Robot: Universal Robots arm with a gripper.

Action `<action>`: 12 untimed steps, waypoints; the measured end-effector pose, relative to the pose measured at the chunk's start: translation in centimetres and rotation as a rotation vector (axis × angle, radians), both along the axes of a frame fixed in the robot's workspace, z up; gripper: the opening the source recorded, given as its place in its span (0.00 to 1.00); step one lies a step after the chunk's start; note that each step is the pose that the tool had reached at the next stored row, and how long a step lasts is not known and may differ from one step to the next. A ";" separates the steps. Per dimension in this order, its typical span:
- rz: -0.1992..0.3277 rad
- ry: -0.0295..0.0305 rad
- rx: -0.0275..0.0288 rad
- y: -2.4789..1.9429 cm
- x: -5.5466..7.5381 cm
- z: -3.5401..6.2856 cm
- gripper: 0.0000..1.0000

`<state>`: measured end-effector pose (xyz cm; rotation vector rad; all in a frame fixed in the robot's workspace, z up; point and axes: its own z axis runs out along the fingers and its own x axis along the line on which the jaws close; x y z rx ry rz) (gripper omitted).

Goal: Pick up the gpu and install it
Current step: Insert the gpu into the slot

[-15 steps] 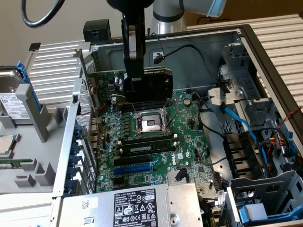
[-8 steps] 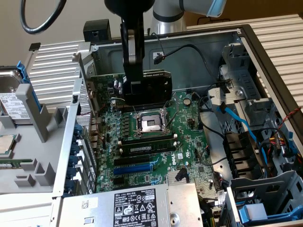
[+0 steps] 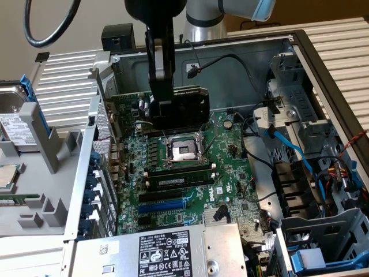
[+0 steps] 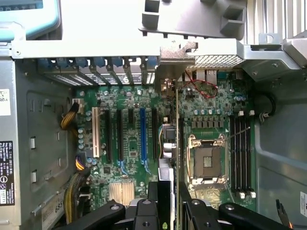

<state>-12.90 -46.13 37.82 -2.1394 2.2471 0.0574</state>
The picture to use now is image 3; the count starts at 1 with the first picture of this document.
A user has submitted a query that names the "black fan shroud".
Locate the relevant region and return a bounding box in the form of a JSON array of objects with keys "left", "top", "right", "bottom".
[{"left": 272, "top": 160, "right": 322, "bottom": 219}]

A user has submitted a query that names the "coloured power wire bundle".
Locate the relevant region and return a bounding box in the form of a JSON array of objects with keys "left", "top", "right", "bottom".
[{"left": 314, "top": 155, "right": 360, "bottom": 203}]

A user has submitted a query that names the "green RAM stick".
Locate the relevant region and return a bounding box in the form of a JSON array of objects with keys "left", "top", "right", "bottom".
[{"left": 0, "top": 194, "right": 40, "bottom": 206}]

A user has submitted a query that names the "grey power supply with label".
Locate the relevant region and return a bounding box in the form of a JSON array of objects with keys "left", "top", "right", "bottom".
[{"left": 73, "top": 222, "right": 248, "bottom": 277}]

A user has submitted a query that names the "red black twisted wire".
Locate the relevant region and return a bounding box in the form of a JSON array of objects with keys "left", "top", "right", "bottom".
[{"left": 336, "top": 129, "right": 369, "bottom": 158}]

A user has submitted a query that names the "blue disk caddy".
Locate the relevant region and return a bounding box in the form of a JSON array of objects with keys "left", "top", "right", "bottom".
[{"left": 19, "top": 73, "right": 55, "bottom": 137}]

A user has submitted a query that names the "long black expansion slot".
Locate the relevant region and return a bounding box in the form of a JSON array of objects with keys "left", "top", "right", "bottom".
[{"left": 138, "top": 189, "right": 184, "bottom": 203}]

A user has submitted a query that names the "silver hard disk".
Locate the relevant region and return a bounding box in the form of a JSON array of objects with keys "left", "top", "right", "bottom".
[{"left": 0, "top": 84, "right": 42, "bottom": 153}]

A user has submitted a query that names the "CPU chip with metal lid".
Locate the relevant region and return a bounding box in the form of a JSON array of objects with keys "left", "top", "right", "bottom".
[{"left": 0, "top": 163, "right": 23, "bottom": 192}]

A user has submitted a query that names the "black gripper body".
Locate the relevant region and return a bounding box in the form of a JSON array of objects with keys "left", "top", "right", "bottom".
[{"left": 123, "top": 0, "right": 189, "bottom": 33}]

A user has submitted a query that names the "silver chipset heatsink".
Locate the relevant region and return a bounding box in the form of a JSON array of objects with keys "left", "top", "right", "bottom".
[{"left": 203, "top": 206, "right": 232, "bottom": 225}]

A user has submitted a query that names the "grey perforated disk bay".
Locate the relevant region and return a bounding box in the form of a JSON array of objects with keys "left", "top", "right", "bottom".
[{"left": 273, "top": 207, "right": 369, "bottom": 277}]

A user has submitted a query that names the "thick black camera cable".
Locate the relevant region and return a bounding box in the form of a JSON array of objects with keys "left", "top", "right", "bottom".
[{"left": 22, "top": 0, "right": 82, "bottom": 49}]

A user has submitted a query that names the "grey metal disk bay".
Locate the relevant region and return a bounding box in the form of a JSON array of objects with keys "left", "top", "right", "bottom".
[{"left": 252, "top": 53, "right": 338, "bottom": 162}]

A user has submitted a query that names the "green graphics card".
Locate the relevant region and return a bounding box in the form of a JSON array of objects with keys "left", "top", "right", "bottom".
[{"left": 88, "top": 68, "right": 210, "bottom": 137}]

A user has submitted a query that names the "black box behind case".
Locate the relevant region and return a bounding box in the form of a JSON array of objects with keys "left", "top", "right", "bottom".
[{"left": 101, "top": 23, "right": 136, "bottom": 55}]

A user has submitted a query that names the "open grey PC case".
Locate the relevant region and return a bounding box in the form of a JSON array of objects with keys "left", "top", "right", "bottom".
[{"left": 62, "top": 28, "right": 369, "bottom": 277}]

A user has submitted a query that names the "black RAM slot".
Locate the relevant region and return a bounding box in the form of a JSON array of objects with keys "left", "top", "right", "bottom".
[
  {"left": 144, "top": 163, "right": 217, "bottom": 177},
  {"left": 145, "top": 128, "right": 203, "bottom": 138}
]

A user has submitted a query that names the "CPU socket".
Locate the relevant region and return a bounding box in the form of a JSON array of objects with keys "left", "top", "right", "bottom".
[{"left": 163, "top": 131, "right": 211, "bottom": 171}]

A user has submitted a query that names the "grey plastic parts rack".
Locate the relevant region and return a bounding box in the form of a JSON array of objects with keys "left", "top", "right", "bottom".
[{"left": 0, "top": 102, "right": 87, "bottom": 238}]

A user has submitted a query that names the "green Dell motherboard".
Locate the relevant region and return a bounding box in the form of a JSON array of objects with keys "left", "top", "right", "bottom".
[{"left": 108, "top": 111, "right": 279, "bottom": 260}]

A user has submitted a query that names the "black wire with plug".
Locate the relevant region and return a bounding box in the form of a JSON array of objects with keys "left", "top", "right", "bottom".
[{"left": 183, "top": 39, "right": 279, "bottom": 106}]

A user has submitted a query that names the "blue flat disk wire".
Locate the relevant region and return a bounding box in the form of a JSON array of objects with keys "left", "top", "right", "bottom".
[{"left": 263, "top": 125, "right": 327, "bottom": 203}]

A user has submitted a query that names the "blue plastic bay handle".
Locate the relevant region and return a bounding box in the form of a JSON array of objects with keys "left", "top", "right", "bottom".
[{"left": 289, "top": 248, "right": 369, "bottom": 272}]

